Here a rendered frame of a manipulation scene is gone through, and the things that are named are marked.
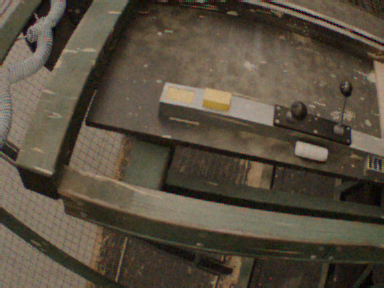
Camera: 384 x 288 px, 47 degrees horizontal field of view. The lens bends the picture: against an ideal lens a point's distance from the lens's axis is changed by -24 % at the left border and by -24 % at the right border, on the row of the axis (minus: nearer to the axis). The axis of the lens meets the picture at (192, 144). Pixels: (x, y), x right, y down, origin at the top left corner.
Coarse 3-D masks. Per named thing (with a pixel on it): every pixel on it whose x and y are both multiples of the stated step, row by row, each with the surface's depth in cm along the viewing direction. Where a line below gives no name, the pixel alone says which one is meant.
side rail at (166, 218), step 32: (64, 192) 93; (96, 192) 94; (128, 192) 95; (160, 192) 95; (96, 224) 101; (128, 224) 98; (160, 224) 94; (192, 224) 92; (224, 224) 93; (256, 224) 93; (288, 224) 93; (320, 224) 93; (352, 224) 93; (256, 256) 99; (288, 256) 99; (320, 256) 97; (352, 256) 96
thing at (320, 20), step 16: (160, 0) 130; (176, 0) 129; (192, 0) 128; (208, 0) 127; (224, 0) 126; (240, 0) 124; (256, 0) 126; (272, 0) 126; (240, 16) 130; (256, 16) 128; (272, 16) 127; (288, 16) 125; (304, 16) 124; (320, 16) 126; (304, 32) 128; (320, 32) 126; (336, 32) 124; (352, 32) 126; (352, 48) 127; (368, 48) 124
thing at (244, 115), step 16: (160, 112) 110; (176, 112) 109; (192, 112) 108; (208, 112) 107; (224, 112) 107; (240, 112) 107; (256, 112) 108; (272, 112) 108; (240, 128) 109; (256, 128) 108; (272, 128) 107; (320, 144) 107; (336, 144) 106; (352, 144) 106; (368, 144) 106
